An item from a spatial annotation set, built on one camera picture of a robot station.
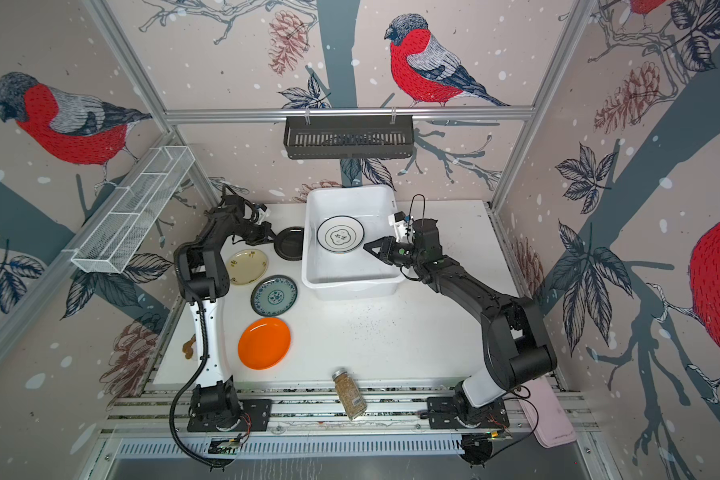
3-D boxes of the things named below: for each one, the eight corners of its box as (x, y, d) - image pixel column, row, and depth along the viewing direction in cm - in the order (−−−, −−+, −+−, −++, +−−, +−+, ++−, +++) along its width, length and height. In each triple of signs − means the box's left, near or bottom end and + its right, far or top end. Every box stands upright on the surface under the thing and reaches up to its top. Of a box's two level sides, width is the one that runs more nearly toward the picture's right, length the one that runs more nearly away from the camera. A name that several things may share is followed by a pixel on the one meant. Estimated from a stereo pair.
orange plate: (235, 369, 83) (231, 366, 81) (248, 321, 92) (245, 317, 90) (286, 369, 83) (283, 366, 81) (294, 321, 92) (292, 317, 90)
